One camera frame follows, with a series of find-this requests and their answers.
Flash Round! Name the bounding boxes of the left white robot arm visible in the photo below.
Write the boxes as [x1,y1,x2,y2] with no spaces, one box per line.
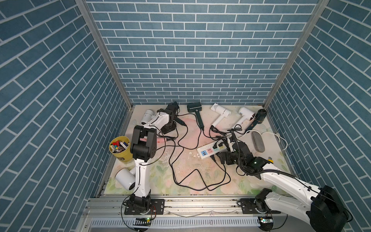
[129,102,179,214]

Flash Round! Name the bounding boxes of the dark green dryer angled nozzle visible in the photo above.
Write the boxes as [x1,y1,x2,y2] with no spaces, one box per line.
[166,101,186,126]

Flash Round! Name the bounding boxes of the white wall cable connector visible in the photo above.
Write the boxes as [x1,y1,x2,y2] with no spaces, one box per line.
[243,130,288,151]

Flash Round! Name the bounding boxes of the white folding hair dryer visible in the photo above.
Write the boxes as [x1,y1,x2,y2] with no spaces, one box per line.
[211,103,231,127]

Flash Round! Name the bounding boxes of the black power cord with plug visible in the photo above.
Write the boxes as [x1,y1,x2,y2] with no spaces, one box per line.
[168,127,232,192]

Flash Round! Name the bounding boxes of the white power strip coloured sockets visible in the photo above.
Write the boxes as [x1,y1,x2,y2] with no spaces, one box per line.
[197,141,227,160]

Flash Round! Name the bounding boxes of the yellow cup of pens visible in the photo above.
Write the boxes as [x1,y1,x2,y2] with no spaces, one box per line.
[109,136,133,162]

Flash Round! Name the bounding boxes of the dark green dryer right corner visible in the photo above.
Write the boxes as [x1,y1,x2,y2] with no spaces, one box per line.
[245,109,268,132]

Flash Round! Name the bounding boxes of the pink hair dryer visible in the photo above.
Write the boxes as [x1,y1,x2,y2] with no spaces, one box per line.
[140,137,166,144]

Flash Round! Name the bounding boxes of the white hair dryer far left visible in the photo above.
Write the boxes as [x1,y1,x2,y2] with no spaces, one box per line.
[141,110,156,125]

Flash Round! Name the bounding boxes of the white glossy hair dryer right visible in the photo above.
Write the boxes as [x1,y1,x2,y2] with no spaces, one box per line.
[233,107,256,128]

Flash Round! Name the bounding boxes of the dark green dryer centre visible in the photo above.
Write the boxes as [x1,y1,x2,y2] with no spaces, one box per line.
[187,102,204,131]

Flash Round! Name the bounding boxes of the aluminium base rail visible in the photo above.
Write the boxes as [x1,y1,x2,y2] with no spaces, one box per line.
[77,192,309,232]

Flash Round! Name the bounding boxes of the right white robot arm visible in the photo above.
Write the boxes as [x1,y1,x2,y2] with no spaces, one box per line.
[212,141,353,232]

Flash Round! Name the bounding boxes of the large white dryer front left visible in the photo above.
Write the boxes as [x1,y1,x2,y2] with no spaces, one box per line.
[115,168,136,190]

